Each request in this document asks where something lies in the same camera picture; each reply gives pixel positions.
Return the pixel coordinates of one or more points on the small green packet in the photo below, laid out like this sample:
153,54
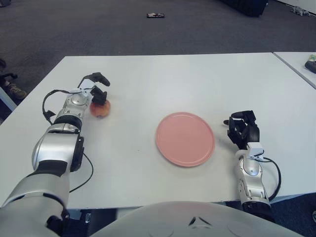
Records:
313,57

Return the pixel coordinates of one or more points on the small flat black floor device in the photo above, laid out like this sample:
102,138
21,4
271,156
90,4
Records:
155,15

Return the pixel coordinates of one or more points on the small white metal bracket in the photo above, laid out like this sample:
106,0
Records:
87,218

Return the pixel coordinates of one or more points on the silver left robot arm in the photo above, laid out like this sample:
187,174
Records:
56,148

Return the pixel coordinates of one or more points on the large black box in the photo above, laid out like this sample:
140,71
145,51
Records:
244,6

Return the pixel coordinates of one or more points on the pink round plate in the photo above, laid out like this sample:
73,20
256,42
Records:
185,139

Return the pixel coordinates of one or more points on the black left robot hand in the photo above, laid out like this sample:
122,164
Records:
100,95

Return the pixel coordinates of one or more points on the red yellow apple with sticker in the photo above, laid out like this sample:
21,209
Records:
100,110

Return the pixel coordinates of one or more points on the black metal caster stand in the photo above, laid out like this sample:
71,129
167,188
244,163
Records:
314,216

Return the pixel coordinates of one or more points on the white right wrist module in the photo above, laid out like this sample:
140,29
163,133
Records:
255,148

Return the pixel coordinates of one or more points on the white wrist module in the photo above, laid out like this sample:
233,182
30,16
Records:
255,148
86,85

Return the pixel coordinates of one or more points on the white table leg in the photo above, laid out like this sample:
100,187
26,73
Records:
7,98

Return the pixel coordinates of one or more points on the black office chair base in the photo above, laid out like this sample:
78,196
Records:
8,75

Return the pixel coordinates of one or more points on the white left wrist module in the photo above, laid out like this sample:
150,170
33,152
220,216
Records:
86,85

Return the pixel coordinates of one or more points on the small grey toy figure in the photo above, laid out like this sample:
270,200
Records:
298,10

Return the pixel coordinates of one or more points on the grey white robot torso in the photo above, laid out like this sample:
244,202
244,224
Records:
185,219

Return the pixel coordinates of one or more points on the dark grey handheld controller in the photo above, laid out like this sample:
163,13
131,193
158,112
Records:
311,66

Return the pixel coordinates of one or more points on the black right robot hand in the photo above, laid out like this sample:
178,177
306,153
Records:
251,133

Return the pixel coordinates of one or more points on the person in black trousers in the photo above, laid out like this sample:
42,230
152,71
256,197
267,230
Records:
16,91

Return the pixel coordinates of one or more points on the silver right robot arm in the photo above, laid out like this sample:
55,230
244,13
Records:
251,180

